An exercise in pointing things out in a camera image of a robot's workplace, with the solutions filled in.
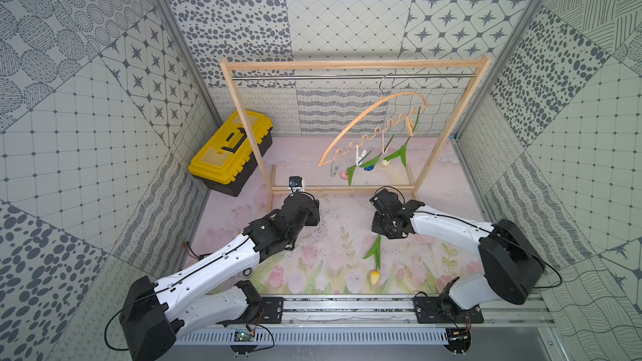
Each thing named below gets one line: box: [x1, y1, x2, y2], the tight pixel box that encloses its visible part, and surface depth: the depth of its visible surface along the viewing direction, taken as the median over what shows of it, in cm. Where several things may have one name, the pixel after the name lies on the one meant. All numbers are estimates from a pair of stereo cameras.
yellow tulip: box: [362, 233, 382, 286], surface depth 85 cm
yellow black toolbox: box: [188, 109, 274, 198], surface depth 93 cm
